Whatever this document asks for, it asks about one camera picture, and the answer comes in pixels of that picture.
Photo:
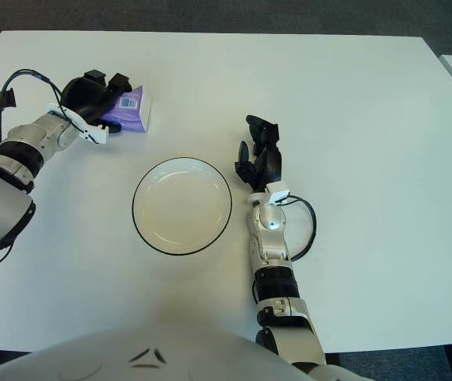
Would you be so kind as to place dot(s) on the purple tissue paper pack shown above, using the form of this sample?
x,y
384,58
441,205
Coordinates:
x,y
135,116

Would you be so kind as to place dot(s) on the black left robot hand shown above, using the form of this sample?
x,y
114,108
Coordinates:
x,y
83,97

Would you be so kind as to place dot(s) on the white plate with black rim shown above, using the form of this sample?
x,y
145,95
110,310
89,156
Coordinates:
x,y
178,206

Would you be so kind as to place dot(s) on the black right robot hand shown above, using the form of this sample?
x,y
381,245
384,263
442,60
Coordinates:
x,y
269,164

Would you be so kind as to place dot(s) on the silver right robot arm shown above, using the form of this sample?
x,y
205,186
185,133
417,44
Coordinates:
x,y
271,222

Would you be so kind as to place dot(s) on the grey robot torso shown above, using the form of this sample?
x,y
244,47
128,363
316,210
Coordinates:
x,y
162,353

